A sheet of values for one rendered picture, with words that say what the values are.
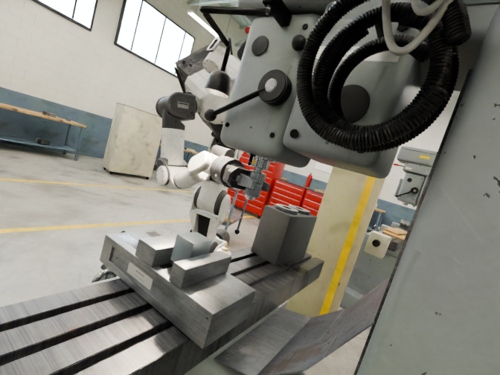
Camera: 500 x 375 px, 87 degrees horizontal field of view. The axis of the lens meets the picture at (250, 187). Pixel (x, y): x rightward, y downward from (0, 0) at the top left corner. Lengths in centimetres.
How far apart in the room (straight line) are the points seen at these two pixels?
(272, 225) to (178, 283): 51
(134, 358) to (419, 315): 40
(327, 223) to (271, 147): 189
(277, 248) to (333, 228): 149
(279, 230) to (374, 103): 58
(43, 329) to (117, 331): 10
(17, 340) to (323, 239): 218
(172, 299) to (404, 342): 38
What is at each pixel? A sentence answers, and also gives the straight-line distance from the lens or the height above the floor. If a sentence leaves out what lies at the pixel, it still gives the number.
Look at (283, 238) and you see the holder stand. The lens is 94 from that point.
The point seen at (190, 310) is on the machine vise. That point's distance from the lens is 53.
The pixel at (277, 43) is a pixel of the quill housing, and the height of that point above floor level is 156.
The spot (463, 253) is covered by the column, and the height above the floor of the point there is 127.
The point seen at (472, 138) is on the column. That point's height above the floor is 139.
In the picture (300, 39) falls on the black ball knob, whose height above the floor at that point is 155.
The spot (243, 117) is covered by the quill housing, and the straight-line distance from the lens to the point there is 64.
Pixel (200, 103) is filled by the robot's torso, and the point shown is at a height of 145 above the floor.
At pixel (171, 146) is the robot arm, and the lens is 108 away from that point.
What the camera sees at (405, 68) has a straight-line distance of 53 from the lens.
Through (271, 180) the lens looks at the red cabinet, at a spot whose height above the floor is 93.
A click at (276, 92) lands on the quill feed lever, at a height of 144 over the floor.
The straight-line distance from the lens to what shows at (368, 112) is 51.
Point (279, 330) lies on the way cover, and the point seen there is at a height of 90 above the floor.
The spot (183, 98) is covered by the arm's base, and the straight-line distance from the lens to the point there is 110.
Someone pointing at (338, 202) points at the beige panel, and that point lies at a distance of 239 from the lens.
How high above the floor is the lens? 130
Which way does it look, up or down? 6 degrees down
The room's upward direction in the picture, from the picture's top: 17 degrees clockwise
